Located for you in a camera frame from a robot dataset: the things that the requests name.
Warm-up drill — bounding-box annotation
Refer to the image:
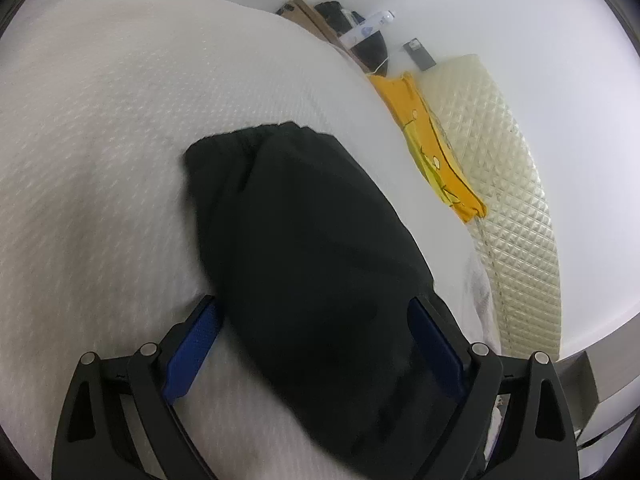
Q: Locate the brown cardboard nightstand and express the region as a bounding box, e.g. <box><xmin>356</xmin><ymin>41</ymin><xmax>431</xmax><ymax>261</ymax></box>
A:
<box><xmin>276</xmin><ymin>0</ymin><xmax>372</xmax><ymax>75</ymax></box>

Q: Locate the yellow printed pillow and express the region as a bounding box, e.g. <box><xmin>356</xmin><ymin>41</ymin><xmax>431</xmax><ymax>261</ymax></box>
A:
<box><xmin>370</xmin><ymin>72</ymin><xmax>487</xmax><ymax>223</ymax></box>

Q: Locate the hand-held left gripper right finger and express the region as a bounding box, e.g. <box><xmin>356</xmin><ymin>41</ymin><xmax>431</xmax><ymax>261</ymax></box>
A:
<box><xmin>407</xmin><ymin>296</ymin><xmax>581</xmax><ymax>480</ymax></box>

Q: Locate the dark wall outlet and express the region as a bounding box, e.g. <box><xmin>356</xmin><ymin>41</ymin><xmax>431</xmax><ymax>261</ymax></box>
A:
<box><xmin>403</xmin><ymin>38</ymin><xmax>436</xmax><ymax>71</ymax></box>

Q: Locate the cream quilted headboard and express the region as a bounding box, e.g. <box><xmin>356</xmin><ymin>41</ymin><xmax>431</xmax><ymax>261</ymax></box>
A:
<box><xmin>415</xmin><ymin>53</ymin><xmax>565</xmax><ymax>361</ymax></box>

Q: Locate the black bag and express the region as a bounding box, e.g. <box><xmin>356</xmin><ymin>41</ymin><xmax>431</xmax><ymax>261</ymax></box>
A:
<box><xmin>315</xmin><ymin>1</ymin><xmax>390</xmax><ymax>68</ymax></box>

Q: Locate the white bottle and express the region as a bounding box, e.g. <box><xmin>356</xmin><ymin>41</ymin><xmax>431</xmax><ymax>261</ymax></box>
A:
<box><xmin>340</xmin><ymin>8</ymin><xmax>396</xmax><ymax>51</ymax></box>

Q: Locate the black puffer jacket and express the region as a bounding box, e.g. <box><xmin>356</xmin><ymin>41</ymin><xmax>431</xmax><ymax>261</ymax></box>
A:
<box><xmin>182</xmin><ymin>121</ymin><xmax>490</xmax><ymax>480</ymax></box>

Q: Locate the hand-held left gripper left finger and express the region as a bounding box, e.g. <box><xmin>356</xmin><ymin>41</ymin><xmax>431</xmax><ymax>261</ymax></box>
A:
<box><xmin>51</xmin><ymin>294</ymin><xmax>226</xmax><ymax>480</ymax></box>

